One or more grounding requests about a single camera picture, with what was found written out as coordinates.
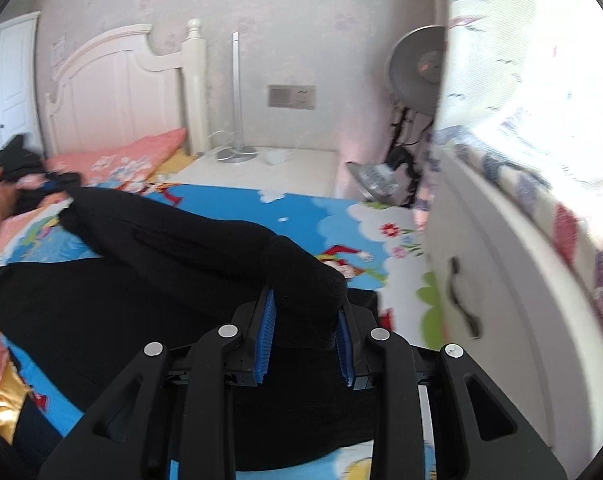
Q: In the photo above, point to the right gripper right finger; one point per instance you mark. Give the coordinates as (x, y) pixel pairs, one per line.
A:
(358, 366)

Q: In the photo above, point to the white bed headboard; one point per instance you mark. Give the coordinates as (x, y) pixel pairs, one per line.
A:
(115, 90)

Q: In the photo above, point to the white cabinet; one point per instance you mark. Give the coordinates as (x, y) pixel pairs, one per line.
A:
(542, 342)

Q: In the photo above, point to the white power adapter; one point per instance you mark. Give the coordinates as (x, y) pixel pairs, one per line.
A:
(277, 156)

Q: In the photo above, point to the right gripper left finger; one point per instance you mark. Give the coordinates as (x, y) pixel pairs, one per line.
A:
(256, 322)

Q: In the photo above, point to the white bedside table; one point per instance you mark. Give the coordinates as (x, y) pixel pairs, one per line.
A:
(307, 172)

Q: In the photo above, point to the black pants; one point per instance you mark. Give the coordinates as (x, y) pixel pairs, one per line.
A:
(158, 273)

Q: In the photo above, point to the silver spot lamp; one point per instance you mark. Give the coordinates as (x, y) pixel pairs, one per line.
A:
(375, 181)

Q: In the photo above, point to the grey round fan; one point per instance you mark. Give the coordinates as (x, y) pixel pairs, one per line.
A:
(414, 68)

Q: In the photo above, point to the pink floral blanket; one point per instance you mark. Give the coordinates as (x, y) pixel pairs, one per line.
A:
(116, 162)

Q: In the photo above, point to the black clothes pile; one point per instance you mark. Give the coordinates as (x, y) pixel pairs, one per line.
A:
(21, 169)

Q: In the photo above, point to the white door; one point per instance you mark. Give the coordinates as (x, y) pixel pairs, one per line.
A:
(18, 111)

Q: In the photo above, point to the blue cartoon bed sheet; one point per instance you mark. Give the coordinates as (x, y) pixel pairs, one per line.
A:
(378, 247)

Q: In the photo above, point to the wall socket panel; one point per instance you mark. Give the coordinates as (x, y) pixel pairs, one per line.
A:
(292, 96)

